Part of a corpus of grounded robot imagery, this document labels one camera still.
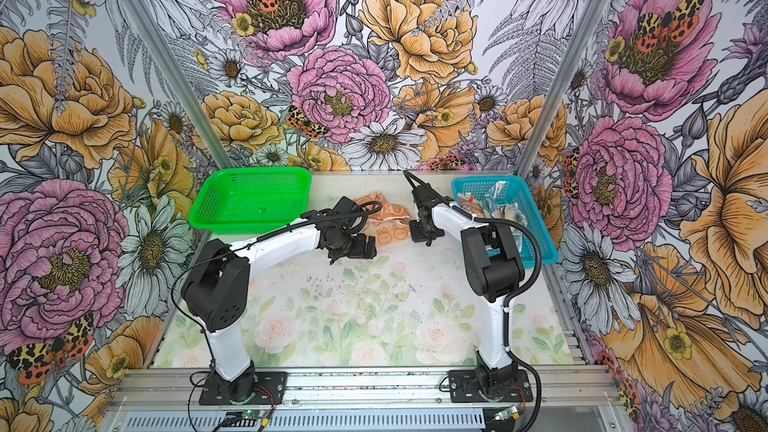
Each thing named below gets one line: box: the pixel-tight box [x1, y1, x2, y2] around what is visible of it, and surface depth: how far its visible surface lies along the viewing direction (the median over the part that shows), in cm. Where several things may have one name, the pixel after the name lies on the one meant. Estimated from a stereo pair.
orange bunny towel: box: [357, 192, 412, 248], surface depth 106 cm
